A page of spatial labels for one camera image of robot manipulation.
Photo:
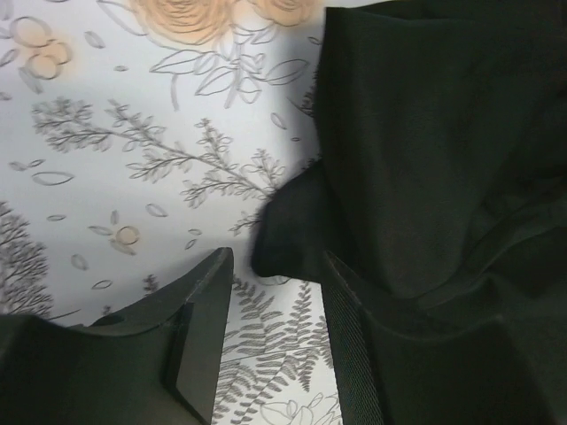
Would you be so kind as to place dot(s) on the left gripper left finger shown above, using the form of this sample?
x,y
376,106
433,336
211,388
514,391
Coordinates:
x,y
156,361

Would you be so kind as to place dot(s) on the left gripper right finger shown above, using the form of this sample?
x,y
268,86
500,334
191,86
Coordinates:
x,y
355,368

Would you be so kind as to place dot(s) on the black t-shirt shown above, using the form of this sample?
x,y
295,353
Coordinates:
x,y
442,186

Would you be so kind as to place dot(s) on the floral patterned table mat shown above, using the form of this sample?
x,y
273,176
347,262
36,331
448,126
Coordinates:
x,y
138,137

